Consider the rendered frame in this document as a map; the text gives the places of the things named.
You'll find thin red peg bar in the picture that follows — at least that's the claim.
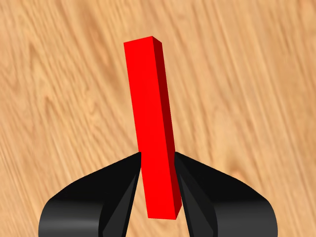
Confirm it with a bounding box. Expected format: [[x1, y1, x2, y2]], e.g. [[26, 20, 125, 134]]
[[123, 36, 184, 220]]

